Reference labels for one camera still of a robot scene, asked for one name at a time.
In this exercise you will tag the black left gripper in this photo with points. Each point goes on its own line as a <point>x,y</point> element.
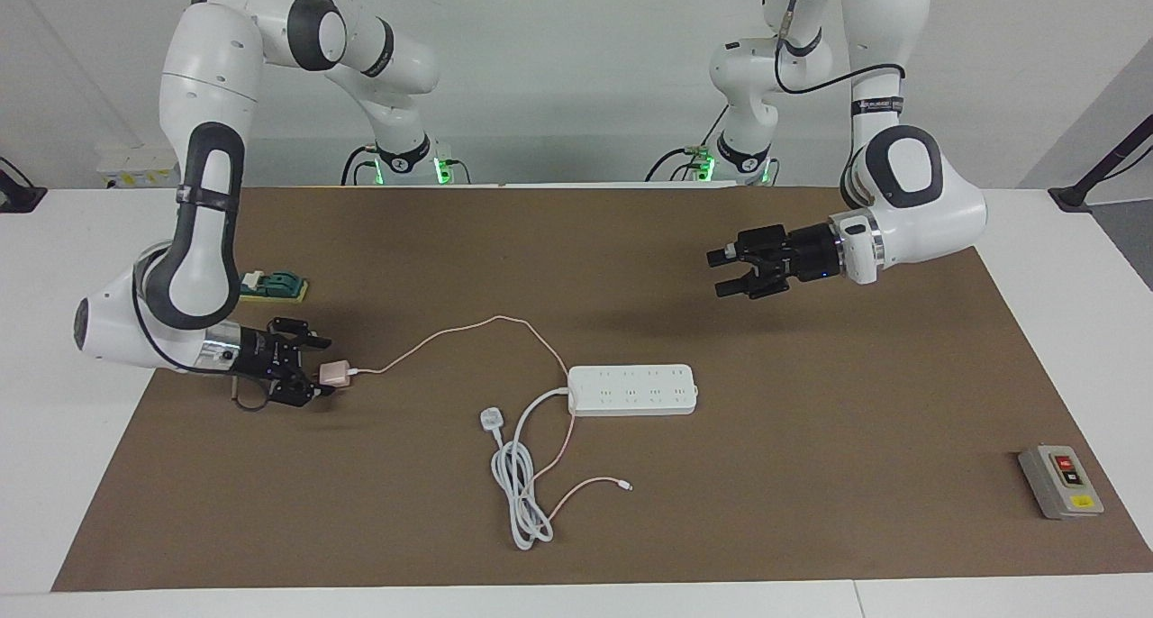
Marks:
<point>806,253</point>

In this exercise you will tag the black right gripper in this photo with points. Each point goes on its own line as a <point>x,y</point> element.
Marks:
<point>257,357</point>

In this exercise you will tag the pink charger block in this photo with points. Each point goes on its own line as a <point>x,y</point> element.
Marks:
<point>337,375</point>

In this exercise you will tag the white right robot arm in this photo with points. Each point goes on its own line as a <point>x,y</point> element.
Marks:
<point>212,86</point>

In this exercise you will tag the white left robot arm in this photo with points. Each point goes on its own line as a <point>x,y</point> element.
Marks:
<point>910,213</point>

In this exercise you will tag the white power strip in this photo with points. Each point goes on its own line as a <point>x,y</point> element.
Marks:
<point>630,391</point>

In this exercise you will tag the brown table mat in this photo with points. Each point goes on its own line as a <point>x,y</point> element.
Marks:
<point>766,474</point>

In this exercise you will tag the black table clamp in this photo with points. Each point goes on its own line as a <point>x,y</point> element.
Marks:
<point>18,199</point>

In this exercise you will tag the green knife switch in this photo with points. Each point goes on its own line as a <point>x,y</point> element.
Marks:
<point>284,285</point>

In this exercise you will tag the white wall socket box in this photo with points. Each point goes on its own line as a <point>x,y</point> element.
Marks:
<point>135,163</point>

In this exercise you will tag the black camera stand clamp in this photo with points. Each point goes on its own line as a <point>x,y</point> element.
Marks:
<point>1072,195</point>

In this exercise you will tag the grey push-button switch box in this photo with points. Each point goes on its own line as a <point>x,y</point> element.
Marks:
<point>1054,487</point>

